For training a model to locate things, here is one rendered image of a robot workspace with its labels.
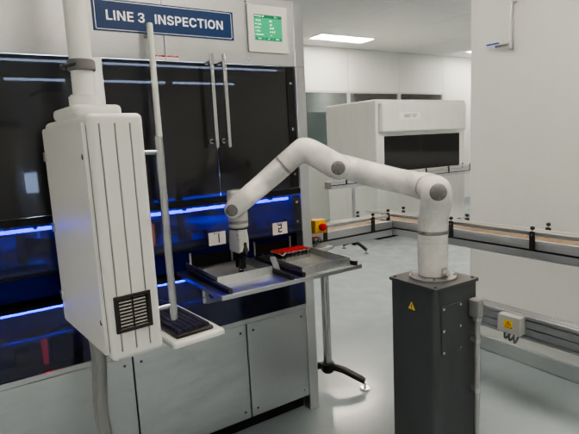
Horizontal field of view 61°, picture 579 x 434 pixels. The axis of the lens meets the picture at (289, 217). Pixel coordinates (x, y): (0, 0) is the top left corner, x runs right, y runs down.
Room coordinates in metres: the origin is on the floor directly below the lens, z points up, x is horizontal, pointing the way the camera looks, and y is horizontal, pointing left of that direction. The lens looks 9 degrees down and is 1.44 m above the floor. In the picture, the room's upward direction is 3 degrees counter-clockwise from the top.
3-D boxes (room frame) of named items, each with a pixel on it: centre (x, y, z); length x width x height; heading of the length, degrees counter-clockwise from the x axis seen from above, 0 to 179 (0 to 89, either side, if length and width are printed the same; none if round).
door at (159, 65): (2.13, 0.51, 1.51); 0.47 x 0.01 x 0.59; 123
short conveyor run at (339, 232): (2.84, -0.31, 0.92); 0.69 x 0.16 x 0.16; 123
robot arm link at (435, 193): (1.94, -0.58, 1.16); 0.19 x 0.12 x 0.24; 174
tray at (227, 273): (2.15, 0.29, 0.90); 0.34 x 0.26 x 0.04; 33
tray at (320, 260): (2.24, -0.06, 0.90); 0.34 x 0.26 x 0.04; 32
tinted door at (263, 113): (2.38, 0.13, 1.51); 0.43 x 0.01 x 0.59; 123
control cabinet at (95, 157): (1.66, 0.65, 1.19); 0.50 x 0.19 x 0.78; 38
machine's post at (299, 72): (2.53, -0.07, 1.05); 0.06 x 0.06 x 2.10; 33
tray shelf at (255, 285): (2.18, 0.11, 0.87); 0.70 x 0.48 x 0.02; 123
